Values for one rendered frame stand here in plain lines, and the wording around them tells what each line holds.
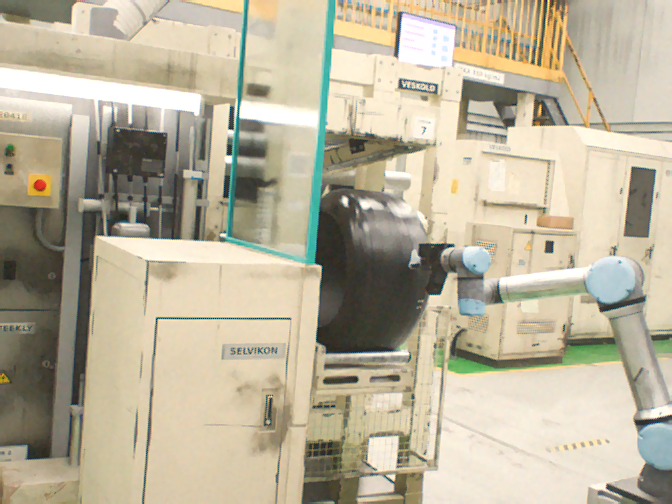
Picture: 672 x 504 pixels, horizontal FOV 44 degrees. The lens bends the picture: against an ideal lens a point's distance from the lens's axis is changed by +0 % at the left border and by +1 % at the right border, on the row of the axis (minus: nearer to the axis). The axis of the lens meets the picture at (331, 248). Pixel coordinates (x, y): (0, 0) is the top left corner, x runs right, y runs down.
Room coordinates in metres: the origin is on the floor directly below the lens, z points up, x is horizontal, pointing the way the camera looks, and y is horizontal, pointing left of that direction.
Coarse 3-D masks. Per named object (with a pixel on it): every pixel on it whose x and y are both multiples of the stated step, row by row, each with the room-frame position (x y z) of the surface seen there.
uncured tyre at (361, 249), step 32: (352, 192) 2.73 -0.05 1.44; (384, 192) 2.82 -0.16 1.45; (320, 224) 3.00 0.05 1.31; (352, 224) 2.61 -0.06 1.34; (384, 224) 2.62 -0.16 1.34; (416, 224) 2.68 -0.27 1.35; (320, 256) 3.05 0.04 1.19; (352, 256) 2.58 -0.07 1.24; (384, 256) 2.56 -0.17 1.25; (320, 288) 3.04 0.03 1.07; (352, 288) 2.56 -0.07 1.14; (384, 288) 2.56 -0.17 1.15; (416, 288) 2.61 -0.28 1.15; (320, 320) 2.96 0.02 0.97; (352, 320) 2.58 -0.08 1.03; (384, 320) 2.60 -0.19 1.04; (416, 320) 2.66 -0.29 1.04
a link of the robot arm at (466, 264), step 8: (456, 248) 2.36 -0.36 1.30; (464, 248) 2.33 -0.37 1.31; (472, 248) 2.29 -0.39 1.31; (480, 248) 2.29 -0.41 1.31; (456, 256) 2.33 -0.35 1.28; (464, 256) 2.29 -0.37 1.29; (472, 256) 2.27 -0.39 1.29; (480, 256) 2.28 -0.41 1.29; (488, 256) 2.29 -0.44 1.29; (456, 264) 2.32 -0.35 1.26; (464, 264) 2.29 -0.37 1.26; (472, 264) 2.27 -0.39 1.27; (480, 264) 2.28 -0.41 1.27; (488, 264) 2.29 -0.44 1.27; (456, 272) 2.36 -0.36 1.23; (464, 272) 2.30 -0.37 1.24; (472, 272) 2.29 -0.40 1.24; (480, 272) 2.28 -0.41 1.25
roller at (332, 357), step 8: (328, 352) 2.62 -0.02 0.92; (336, 352) 2.63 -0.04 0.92; (344, 352) 2.64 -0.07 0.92; (352, 352) 2.66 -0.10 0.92; (360, 352) 2.67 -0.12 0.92; (368, 352) 2.68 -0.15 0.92; (376, 352) 2.70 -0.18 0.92; (384, 352) 2.71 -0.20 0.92; (392, 352) 2.72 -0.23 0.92; (400, 352) 2.74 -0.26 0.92; (408, 352) 2.75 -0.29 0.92; (328, 360) 2.61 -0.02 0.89; (336, 360) 2.62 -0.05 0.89; (344, 360) 2.64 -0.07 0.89; (352, 360) 2.65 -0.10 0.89; (360, 360) 2.66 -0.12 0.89; (368, 360) 2.68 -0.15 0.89; (376, 360) 2.69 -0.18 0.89; (384, 360) 2.71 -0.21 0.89; (392, 360) 2.72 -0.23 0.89; (400, 360) 2.73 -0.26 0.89; (408, 360) 2.75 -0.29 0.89
